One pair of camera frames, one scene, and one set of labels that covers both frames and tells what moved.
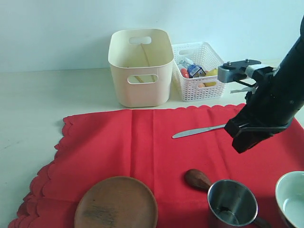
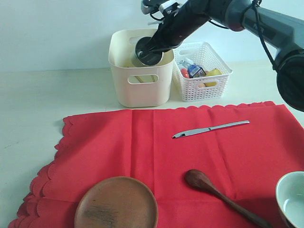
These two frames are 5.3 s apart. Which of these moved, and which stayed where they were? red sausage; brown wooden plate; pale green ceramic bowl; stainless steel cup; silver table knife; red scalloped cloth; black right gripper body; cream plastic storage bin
Moved: black right gripper body; stainless steel cup
Stayed: silver table knife; cream plastic storage bin; red sausage; pale green ceramic bowl; brown wooden plate; red scalloped cloth
